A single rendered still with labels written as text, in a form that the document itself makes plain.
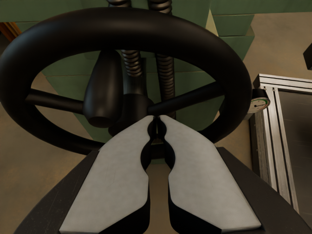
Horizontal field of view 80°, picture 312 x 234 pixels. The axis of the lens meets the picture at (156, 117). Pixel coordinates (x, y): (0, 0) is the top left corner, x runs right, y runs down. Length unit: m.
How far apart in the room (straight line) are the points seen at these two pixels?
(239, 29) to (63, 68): 0.36
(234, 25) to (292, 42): 1.59
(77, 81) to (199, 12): 0.33
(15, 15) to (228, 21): 0.35
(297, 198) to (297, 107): 0.46
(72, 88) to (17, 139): 0.94
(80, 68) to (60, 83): 0.08
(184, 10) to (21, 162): 1.22
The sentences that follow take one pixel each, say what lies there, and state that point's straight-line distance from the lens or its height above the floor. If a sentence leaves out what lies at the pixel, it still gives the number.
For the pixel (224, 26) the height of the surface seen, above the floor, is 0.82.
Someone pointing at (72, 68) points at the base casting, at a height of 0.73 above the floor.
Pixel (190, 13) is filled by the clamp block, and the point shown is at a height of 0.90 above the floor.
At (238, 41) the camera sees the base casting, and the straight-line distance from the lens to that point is 0.41.
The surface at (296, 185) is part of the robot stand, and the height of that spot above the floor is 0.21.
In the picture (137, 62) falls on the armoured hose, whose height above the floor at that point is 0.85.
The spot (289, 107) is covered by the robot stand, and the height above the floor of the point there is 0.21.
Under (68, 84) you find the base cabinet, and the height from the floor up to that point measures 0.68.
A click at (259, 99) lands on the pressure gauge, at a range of 0.47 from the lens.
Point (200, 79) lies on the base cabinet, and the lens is 0.46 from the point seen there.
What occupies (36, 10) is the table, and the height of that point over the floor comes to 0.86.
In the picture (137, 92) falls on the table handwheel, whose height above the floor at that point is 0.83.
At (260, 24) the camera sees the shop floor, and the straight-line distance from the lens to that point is 2.05.
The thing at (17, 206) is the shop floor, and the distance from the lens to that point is 1.25.
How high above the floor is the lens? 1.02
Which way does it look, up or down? 60 degrees down
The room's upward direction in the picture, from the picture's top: 2 degrees counter-clockwise
